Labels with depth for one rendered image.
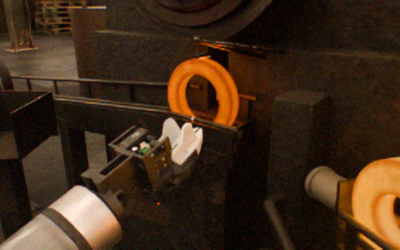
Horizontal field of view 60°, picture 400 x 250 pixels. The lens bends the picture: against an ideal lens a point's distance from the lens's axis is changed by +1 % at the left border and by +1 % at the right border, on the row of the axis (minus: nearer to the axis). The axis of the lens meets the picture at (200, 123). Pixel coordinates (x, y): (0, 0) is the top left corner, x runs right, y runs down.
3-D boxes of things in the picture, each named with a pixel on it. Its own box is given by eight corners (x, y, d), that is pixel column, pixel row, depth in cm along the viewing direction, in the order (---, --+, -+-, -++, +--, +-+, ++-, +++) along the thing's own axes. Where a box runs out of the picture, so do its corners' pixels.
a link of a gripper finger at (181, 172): (204, 151, 52) (167, 188, 47) (206, 159, 53) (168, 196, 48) (180, 143, 55) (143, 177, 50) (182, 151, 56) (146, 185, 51)
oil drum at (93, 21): (112, 82, 417) (105, 5, 386) (146, 90, 382) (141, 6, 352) (68, 92, 373) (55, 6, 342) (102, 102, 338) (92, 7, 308)
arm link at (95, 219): (107, 274, 41) (62, 241, 47) (135, 244, 44) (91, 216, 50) (79, 226, 37) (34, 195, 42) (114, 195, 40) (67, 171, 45)
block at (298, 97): (285, 187, 79) (295, 84, 70) (320, 198, 74) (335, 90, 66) (263, 207, 71) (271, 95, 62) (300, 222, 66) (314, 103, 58)
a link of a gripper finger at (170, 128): (194, 106, 56) (156, 137, 50) (200, 134, 59) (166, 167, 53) (180, 102, 57) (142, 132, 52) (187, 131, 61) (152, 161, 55)
